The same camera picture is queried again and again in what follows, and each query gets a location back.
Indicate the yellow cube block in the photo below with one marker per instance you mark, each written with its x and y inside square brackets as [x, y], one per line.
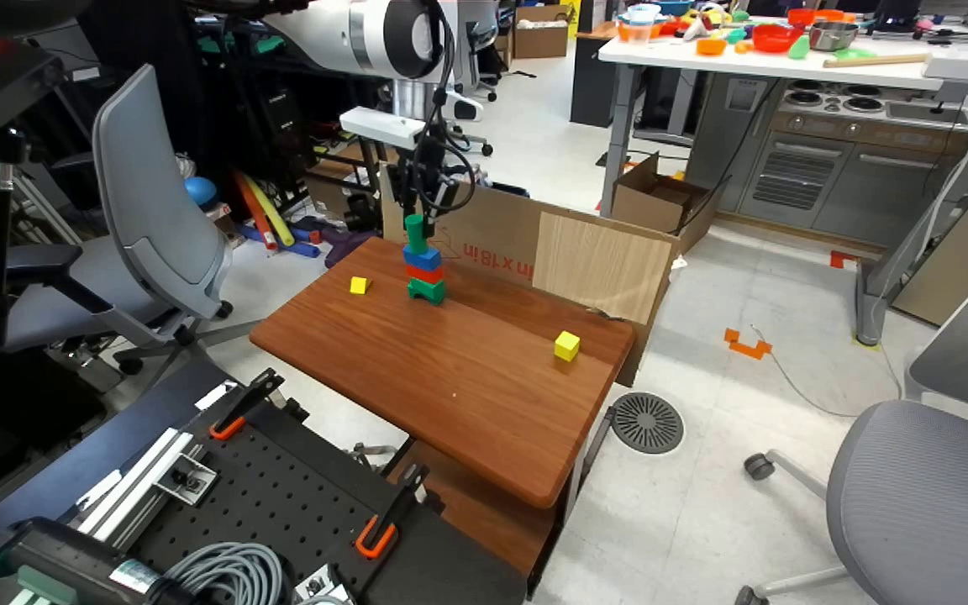
[358, 287]
[565, 347]

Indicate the wooden rolling pin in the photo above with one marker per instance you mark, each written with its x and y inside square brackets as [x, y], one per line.
[874, 60]

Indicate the orange floor bracket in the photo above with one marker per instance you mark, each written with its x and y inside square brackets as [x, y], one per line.
[746, 346]

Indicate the green bridge block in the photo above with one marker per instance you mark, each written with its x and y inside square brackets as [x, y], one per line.
[429, 292]

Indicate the brown cardboard panel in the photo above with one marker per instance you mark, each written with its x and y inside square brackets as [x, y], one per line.
[573, 253]

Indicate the open cardboard box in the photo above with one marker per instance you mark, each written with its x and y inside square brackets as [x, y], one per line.
[654, 199]

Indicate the red rectangular block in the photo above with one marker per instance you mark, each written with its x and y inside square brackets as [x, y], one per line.
[425, 275]

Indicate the white standing desk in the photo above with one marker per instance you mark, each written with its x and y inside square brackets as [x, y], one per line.
[775, 69]

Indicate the round floor drain cover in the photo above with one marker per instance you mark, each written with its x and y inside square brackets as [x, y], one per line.
[647, 422]

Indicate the red plastic bowl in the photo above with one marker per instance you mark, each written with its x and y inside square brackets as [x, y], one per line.
[775, 39]

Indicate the aluminium rail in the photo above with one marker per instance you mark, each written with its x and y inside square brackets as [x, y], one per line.
[141, 488]

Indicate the grey office chair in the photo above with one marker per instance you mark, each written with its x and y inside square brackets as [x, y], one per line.
[154, 212]
[933, 505]

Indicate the green cylindrical block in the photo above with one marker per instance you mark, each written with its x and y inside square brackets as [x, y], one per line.
[417, 233]

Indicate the blue rectangular block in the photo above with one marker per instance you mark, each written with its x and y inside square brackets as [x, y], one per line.
[420, 258]

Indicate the grey toy kitchen cabinet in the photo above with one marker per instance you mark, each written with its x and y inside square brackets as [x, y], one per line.
[840, 170]

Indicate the blue ball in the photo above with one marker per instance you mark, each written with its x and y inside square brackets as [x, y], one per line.
[204, 192]

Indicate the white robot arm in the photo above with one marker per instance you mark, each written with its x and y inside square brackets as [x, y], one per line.
[369, 45]

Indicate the black perforated breadboard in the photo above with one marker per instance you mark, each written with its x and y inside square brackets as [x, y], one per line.
[269, 505]

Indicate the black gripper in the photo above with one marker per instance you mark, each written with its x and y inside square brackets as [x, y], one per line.
[425, 170]

